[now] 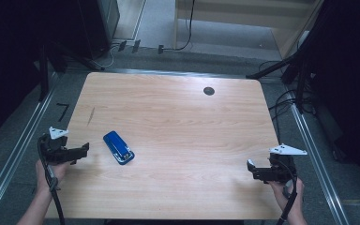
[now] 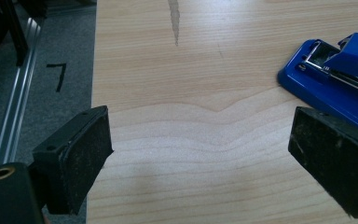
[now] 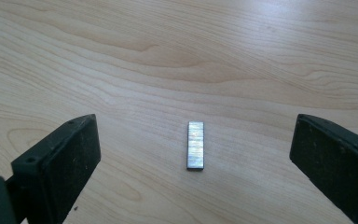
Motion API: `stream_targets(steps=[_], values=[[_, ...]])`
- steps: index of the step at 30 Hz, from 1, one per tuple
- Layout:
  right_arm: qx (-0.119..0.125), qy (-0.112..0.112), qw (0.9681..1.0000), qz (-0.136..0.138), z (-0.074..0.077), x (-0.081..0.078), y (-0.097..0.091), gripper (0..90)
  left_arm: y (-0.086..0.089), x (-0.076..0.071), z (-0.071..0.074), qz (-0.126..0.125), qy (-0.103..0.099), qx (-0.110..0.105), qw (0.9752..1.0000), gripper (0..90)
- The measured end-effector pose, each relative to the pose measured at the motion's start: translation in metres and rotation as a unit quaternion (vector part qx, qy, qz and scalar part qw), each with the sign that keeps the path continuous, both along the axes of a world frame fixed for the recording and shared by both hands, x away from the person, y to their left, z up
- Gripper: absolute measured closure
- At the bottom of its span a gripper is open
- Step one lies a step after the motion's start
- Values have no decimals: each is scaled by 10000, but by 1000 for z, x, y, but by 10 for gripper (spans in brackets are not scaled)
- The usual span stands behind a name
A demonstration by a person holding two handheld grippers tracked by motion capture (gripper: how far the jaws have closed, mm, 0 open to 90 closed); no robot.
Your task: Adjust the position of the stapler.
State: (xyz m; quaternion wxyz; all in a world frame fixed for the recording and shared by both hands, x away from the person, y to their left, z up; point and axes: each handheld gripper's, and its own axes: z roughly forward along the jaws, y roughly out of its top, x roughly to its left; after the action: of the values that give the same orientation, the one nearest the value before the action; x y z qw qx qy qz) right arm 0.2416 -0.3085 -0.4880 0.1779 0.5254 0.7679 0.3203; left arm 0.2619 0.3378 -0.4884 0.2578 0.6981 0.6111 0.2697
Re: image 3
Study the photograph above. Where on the metal staple strip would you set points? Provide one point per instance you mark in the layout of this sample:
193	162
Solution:
195	146

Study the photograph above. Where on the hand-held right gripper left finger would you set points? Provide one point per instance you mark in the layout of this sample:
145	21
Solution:
59	168

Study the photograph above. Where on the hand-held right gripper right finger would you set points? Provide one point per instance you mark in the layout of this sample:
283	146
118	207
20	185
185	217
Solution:
332	161

